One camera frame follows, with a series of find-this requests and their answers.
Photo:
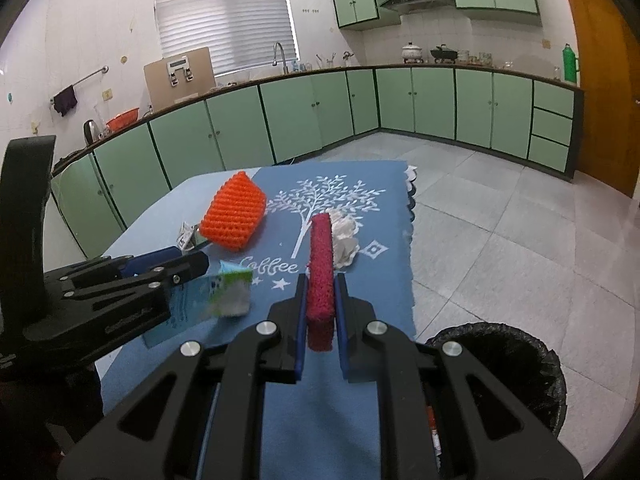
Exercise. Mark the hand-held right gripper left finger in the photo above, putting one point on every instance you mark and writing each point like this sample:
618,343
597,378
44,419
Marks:
300,320

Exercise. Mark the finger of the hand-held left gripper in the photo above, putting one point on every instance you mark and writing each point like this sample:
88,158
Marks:
150,259
185,265

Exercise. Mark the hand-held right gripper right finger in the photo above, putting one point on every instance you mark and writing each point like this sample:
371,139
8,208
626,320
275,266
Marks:
343,320

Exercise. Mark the light blue plastic packet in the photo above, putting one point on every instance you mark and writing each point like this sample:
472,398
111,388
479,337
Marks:
225,290

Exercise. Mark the dark red cloth strip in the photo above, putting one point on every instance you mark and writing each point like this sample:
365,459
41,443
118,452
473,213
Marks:
320,270

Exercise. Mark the orange knitted sponge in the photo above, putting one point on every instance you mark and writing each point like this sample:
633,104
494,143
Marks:
232,210

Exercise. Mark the black trash bin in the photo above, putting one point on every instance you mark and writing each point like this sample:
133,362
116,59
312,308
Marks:
500,360

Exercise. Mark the light blue tablecloth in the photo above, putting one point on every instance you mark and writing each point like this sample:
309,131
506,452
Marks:
150,230

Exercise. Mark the white printed paper packet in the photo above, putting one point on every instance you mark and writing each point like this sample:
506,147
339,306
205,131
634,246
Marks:
186,235

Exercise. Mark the crumpled white tissue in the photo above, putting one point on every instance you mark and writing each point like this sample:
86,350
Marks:
345,240

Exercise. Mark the dark blue place mat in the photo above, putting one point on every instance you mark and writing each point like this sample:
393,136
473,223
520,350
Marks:
380,195

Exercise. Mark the metal kettle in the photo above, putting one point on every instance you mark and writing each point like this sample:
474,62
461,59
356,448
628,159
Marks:
91,132

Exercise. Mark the red plastic basin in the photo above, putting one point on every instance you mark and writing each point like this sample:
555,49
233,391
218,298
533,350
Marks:
122,120

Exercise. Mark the dark purple cloth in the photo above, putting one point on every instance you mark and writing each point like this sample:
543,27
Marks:
66,101

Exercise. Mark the cardboard box on counter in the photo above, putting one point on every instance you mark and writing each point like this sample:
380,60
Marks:
200,75

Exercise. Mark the metal faucet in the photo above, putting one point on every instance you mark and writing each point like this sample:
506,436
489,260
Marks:
280,57

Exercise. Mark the green base cabinets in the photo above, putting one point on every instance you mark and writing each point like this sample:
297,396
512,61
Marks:
435,100

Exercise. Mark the white window blind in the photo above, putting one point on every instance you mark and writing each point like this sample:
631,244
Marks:
225,20

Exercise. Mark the white cooking pot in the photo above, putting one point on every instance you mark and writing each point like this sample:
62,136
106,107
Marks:
412,53

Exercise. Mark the black wok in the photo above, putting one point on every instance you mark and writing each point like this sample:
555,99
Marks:
443,54

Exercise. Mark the range hood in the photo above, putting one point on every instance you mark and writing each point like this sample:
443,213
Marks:
415,1

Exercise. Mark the green thermos bottle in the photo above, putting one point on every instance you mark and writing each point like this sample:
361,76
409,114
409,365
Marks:
570,65

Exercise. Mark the wooden door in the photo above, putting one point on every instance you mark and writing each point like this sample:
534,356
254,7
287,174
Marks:
605,85

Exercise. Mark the metal towel rail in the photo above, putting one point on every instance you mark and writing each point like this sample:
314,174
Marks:
90,77

